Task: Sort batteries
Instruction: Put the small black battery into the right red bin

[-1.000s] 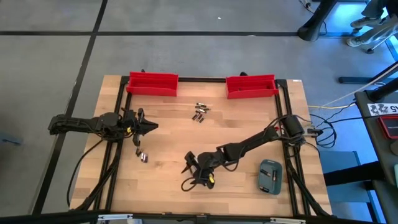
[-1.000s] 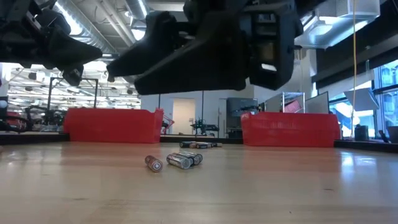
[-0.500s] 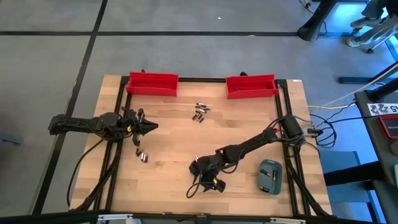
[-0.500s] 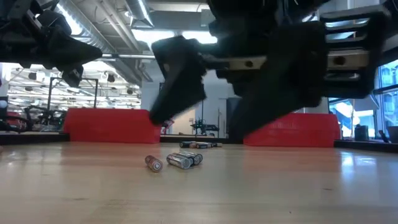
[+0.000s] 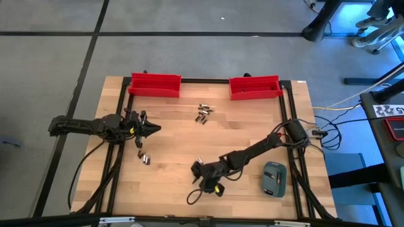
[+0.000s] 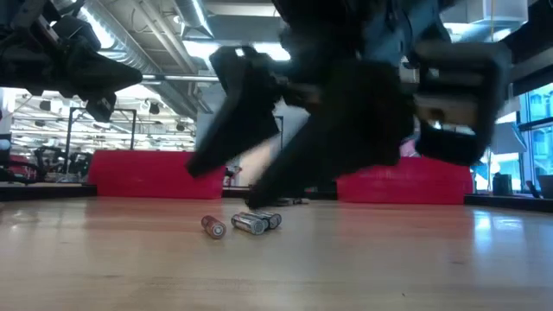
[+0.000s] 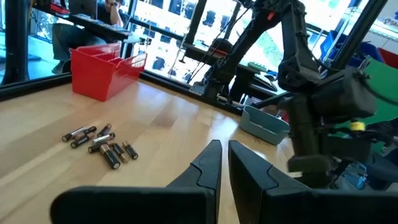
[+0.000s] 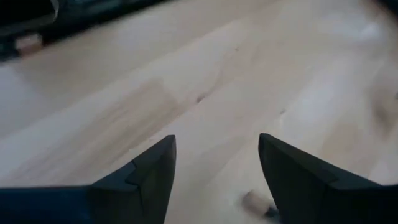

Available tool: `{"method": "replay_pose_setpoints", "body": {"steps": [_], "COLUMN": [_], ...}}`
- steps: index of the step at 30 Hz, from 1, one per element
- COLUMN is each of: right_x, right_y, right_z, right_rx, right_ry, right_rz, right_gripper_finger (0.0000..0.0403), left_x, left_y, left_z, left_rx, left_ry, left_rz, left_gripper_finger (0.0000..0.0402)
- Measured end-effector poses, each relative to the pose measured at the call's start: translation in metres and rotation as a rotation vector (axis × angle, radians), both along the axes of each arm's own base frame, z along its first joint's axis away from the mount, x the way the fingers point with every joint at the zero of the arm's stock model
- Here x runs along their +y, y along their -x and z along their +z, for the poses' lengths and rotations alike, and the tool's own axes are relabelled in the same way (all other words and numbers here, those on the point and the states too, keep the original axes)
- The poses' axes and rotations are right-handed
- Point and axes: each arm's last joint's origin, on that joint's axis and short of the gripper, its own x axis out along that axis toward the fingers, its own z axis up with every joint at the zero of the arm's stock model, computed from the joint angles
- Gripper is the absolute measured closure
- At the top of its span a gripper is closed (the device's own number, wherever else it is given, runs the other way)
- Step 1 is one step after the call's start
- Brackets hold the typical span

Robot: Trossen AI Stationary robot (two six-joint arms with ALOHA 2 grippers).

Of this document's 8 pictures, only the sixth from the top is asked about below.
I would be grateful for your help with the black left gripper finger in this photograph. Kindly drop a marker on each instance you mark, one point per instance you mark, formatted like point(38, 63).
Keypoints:
point(99, 78)
point(103, 108)

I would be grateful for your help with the silver ventilation duct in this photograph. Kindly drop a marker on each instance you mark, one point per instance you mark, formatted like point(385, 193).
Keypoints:
point(129, 39)

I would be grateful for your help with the white ceiling air unit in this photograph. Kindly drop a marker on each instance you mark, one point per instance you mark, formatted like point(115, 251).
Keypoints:
point(497, 10)

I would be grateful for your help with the white angled board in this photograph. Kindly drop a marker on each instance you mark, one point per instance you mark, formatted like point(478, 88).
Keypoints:
point(512, 138)

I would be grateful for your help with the black background robot arm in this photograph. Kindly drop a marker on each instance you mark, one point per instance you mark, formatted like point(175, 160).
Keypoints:
point(43, 157)

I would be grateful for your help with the cream door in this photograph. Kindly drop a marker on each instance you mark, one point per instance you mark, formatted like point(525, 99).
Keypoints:
point(252, 168)

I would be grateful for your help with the red plastic bin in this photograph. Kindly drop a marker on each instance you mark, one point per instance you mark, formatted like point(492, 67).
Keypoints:
point(410, 185)
point(151, 177)

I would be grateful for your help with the black metal stand frame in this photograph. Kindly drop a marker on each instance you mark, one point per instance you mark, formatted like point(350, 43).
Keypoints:
point(68, 138)
point(282, 134)

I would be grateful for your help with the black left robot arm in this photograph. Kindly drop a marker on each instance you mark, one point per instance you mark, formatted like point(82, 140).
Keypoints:
point(26, 17)

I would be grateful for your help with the red background object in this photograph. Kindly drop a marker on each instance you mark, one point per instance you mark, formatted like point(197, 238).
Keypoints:
point(19, 166)

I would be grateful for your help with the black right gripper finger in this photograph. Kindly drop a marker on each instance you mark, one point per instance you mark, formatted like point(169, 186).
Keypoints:
point(345, 129)
point(246, 103)

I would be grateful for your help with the small black box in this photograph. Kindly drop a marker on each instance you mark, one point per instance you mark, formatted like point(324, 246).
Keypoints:
point(502, 185)

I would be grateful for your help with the long ceiling light tube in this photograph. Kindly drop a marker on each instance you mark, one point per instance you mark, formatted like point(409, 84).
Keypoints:
point(186, 78)

